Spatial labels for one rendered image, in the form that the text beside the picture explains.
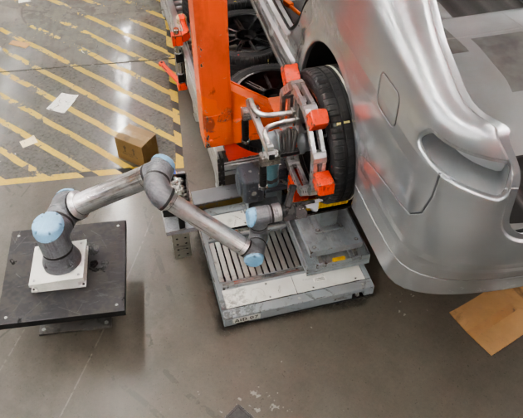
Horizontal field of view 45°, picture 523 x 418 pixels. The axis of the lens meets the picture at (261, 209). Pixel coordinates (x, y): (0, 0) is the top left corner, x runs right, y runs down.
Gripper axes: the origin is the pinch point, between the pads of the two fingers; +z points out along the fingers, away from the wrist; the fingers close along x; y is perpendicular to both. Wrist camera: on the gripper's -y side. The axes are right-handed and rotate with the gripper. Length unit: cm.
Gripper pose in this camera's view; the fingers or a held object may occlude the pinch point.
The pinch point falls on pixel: (320, 199)
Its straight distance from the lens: 308.3
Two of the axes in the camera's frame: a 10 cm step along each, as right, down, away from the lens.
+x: 1.8, 0.1, -9.8
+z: 9.7, -1.9, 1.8
